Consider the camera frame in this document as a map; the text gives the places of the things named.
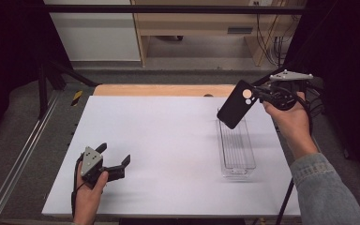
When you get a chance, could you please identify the light wooden desk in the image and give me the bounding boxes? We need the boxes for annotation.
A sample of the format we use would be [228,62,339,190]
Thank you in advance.
[130,0,308,68]

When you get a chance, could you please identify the white table board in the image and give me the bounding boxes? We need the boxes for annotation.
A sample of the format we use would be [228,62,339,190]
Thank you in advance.
[41,95,302,218]

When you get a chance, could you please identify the grey desk label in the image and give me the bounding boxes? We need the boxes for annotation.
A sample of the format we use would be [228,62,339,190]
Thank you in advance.
[227,26,254,35]

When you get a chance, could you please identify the clear plastic box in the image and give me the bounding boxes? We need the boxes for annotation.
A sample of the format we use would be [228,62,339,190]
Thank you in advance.
[215,107,257,180]

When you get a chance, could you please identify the wooden table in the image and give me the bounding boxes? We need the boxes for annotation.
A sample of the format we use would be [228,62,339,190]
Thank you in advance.
[93,83,237,98]

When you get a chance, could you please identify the black frame crossbar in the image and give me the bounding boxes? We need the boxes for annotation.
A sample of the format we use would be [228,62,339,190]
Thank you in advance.
[45,4,308,15]

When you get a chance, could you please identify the person's left hand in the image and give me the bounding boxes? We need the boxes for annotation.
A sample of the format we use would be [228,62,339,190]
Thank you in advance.
[74,162,110,214]

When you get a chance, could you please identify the black phone case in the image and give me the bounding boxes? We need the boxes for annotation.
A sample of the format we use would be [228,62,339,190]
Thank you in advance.
[216,80,260,130]

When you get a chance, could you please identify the black floor cables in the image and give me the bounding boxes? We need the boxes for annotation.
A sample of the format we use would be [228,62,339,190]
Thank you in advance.
[305,79,326,126]

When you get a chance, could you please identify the white cabinet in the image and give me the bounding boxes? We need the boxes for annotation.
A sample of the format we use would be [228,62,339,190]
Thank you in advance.
[43,0,142,63]

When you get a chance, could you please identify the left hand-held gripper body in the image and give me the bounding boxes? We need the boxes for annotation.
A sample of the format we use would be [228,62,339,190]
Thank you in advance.
[80,145,127,190]

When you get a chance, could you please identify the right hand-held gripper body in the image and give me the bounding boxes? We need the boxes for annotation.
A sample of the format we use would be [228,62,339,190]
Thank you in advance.
[262,69,314,112]

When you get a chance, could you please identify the hanging black desk cables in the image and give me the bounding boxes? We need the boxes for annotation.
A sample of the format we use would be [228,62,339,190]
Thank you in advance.
[255,13,295,68]

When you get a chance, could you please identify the person's right hand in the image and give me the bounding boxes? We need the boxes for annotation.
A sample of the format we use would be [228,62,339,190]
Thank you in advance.
[262,91,320,160]

